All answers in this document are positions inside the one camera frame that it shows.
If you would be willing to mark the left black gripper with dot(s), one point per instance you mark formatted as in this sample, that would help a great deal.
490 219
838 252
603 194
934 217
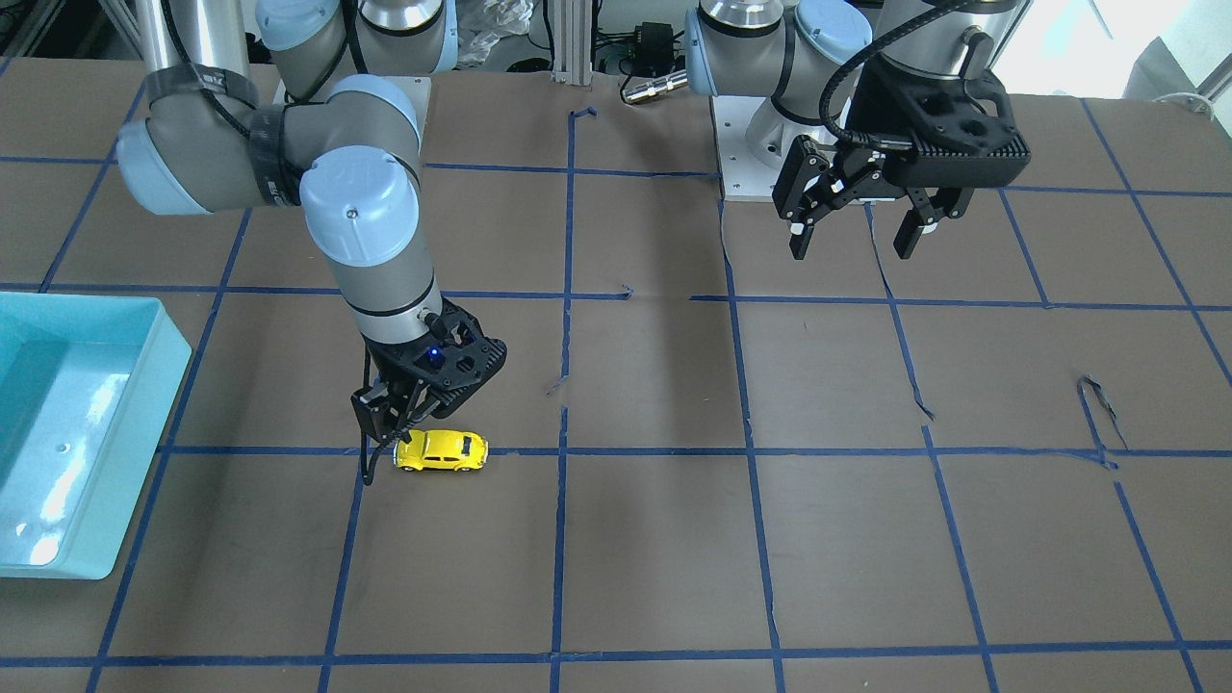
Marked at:
865 124

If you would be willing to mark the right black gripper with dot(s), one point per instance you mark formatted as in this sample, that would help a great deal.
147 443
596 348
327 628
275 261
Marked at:
392 367

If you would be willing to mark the yellow beetle toy car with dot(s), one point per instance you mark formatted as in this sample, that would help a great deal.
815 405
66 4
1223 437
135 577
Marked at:
441 449

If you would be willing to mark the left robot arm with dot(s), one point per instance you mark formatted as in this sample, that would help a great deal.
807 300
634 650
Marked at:
808 58

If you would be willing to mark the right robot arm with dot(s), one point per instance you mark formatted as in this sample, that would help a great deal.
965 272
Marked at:
343 145

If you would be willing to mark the light blue plastic bin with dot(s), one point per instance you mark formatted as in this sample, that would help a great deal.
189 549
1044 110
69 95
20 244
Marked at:
87 384

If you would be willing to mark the aluminium frame post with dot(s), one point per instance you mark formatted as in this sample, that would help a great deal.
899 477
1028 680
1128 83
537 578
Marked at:
572 39

